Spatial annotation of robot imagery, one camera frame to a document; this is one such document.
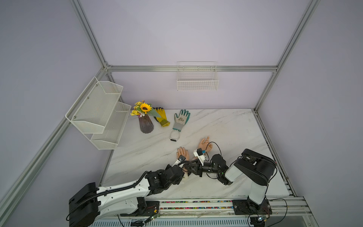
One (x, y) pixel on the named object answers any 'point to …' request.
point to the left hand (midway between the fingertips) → (179, 169)
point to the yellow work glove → (162, 120)
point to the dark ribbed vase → (146, 125)
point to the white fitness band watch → (174, 140)
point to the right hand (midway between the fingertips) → (187, 167)
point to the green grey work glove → (181, 120)
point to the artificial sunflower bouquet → (142, 108)
